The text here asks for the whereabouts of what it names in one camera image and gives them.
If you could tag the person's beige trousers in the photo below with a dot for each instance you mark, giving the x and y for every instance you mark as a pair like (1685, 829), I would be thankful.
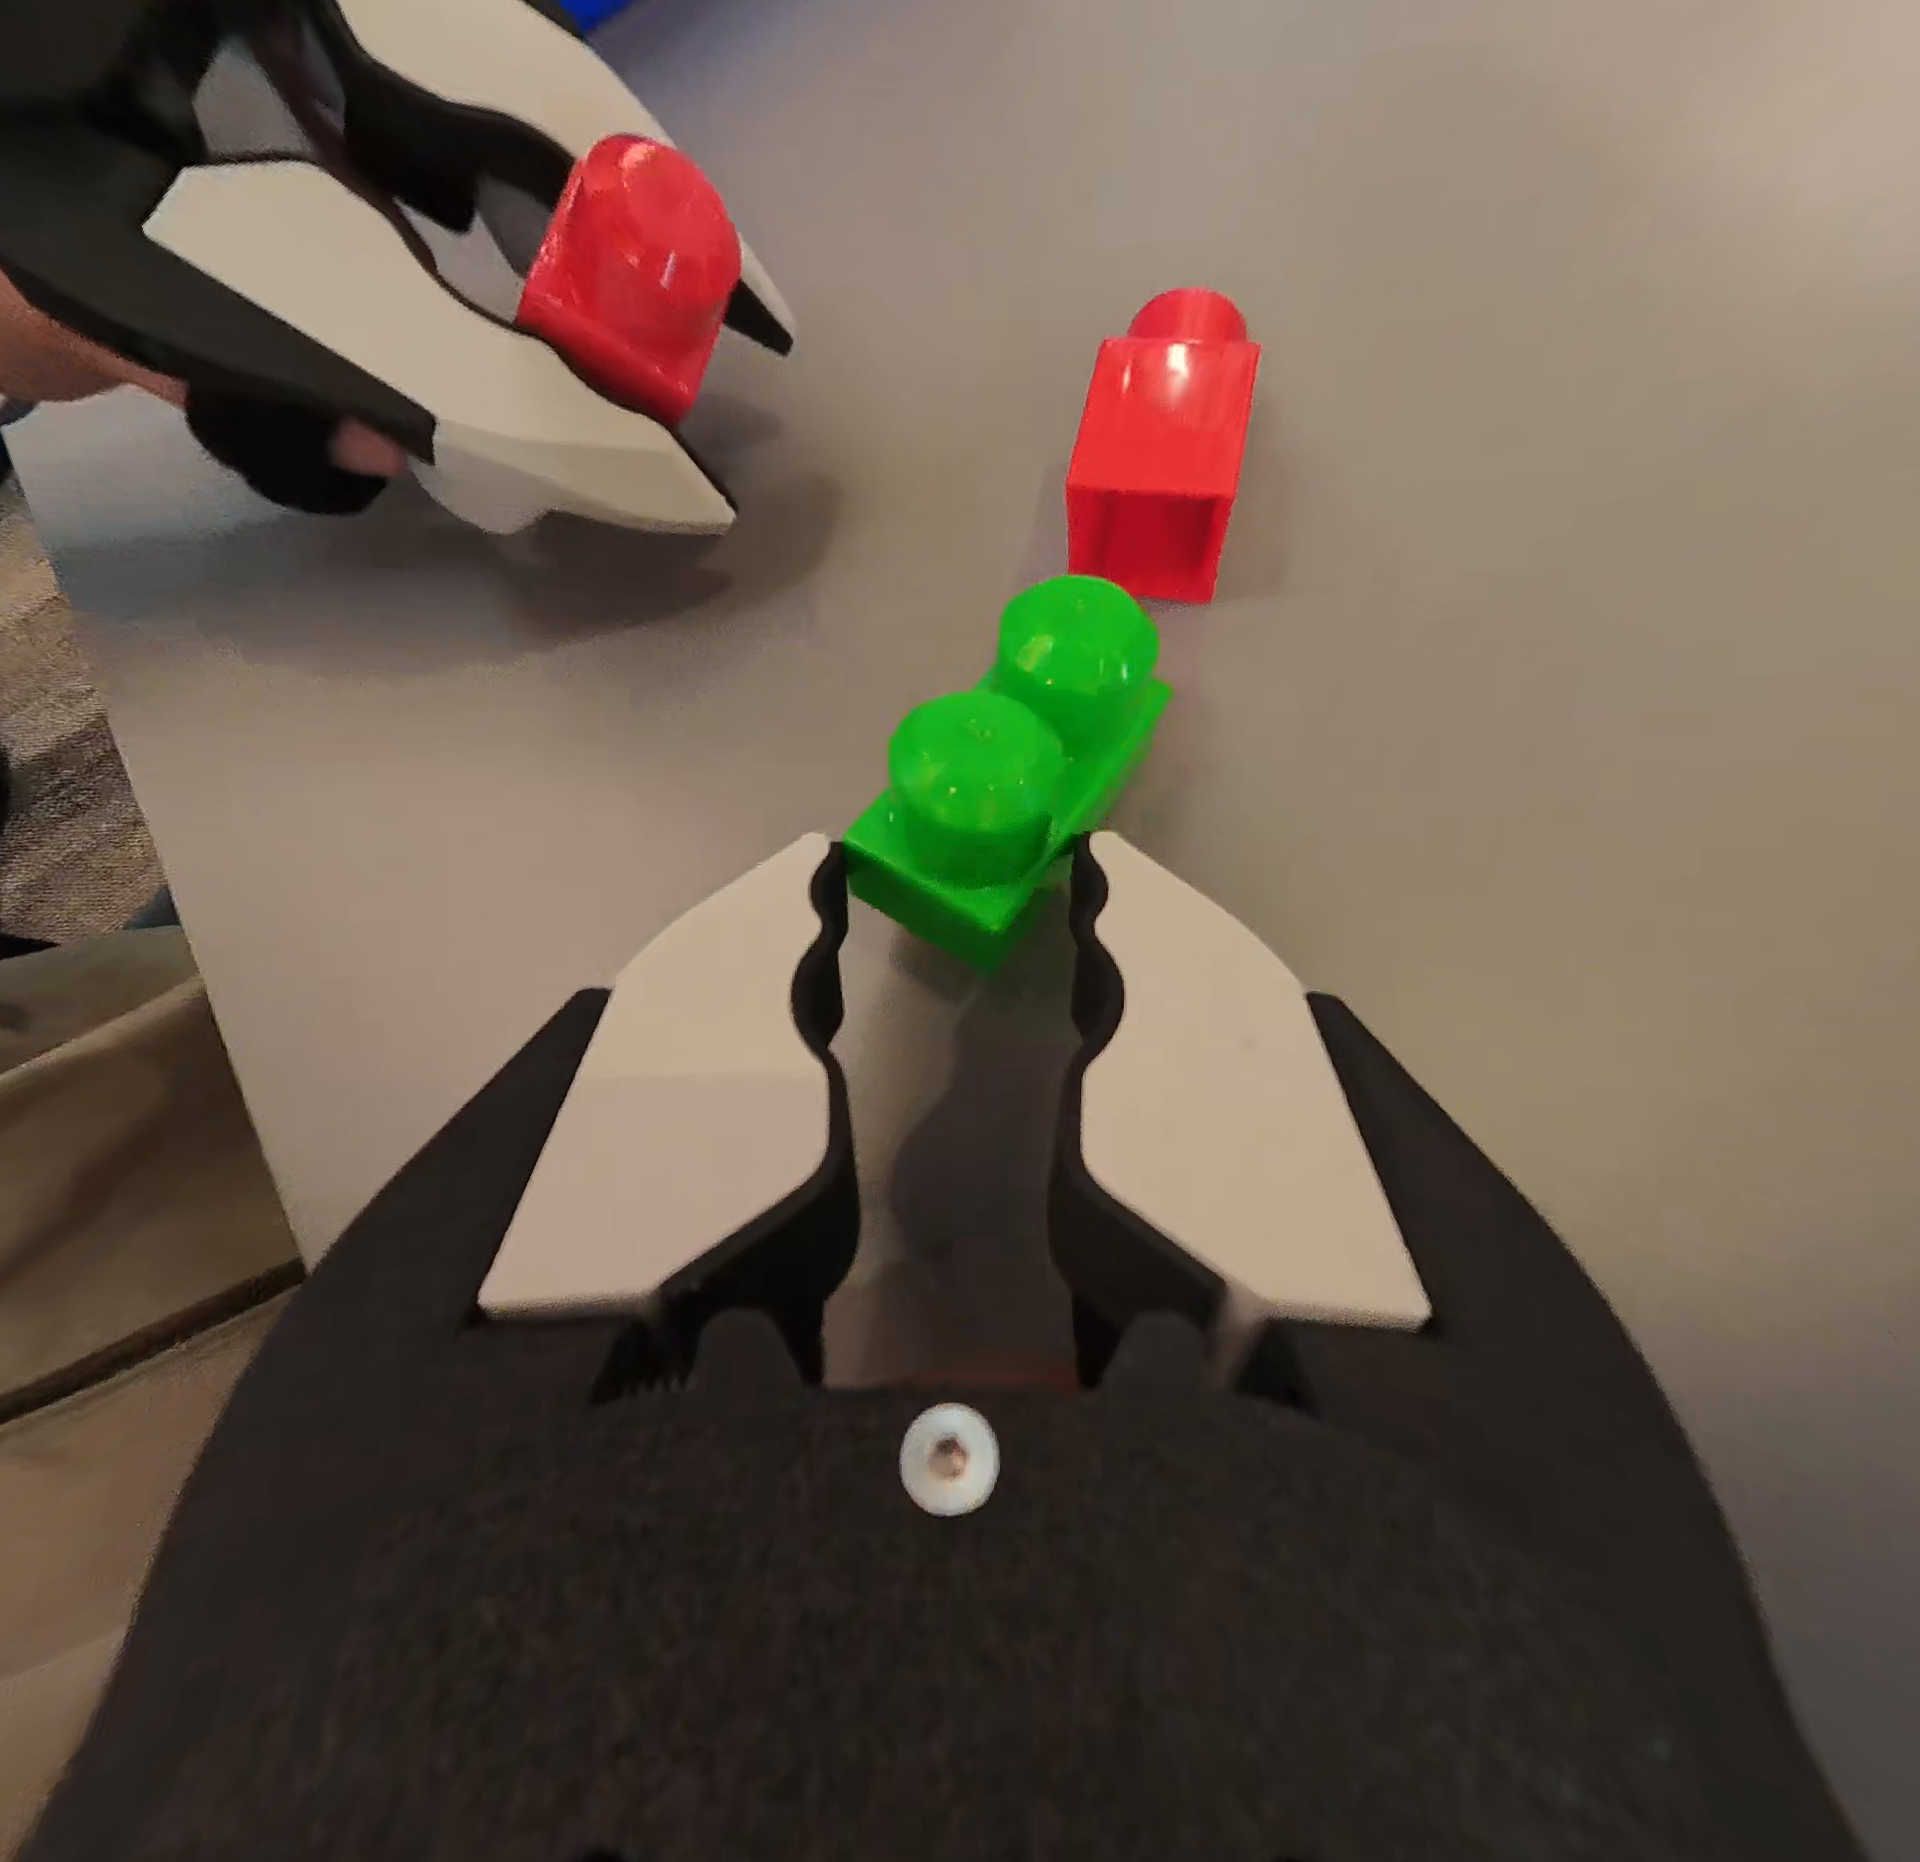
(120, 1203)

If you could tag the person's left hand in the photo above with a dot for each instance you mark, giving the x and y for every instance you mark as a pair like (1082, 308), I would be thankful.
(61, 348)

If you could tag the red toy block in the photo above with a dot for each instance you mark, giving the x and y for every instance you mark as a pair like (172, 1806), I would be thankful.
(631, 272)
(1164, 467)

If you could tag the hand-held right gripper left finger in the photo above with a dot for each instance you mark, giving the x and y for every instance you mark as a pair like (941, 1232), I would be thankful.
(675, 1114)

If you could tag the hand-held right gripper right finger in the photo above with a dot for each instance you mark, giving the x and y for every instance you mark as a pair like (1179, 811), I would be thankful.
(1230, 1114)

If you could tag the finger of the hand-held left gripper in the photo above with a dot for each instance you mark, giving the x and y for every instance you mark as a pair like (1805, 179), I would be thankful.
(497, 34)
(391, 320)

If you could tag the green double toy block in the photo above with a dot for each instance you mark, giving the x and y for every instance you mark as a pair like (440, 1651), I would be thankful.
(976, 843)

